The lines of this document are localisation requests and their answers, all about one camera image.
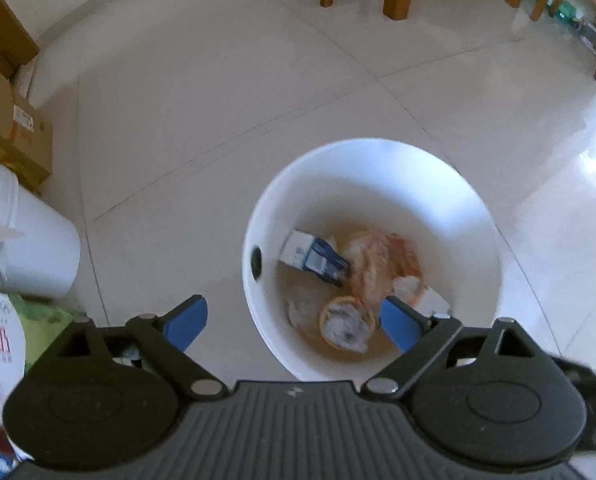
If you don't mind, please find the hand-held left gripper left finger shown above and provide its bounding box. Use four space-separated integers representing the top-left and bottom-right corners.
48 295 227 402

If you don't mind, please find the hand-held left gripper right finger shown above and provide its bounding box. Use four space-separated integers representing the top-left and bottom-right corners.
362 296 549 402

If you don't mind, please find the blue white milk carton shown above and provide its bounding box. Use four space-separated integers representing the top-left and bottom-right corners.
279 230 353 288
418 287 452 317

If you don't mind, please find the clear plastic wrapper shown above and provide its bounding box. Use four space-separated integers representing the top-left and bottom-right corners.
340 230 393 307

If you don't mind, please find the paper milk tea cup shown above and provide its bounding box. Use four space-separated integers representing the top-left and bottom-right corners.
319 296 377 352

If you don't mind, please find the clear plastic bag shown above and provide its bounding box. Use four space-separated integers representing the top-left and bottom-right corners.
285 280 329 329

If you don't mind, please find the large white plastic bucket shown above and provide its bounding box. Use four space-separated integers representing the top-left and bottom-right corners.
242 137 502 382

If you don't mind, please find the green printed box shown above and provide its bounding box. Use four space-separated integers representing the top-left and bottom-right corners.
10 294 86 362

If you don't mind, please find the white lidded bucket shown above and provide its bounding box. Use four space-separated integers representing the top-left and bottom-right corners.
0 162 82 301

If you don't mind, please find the olive cardboard box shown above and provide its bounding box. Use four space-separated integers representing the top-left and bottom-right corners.
0 135 52 197

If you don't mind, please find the labelled cardboard box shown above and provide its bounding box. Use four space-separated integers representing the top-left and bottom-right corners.
0 47 54 171

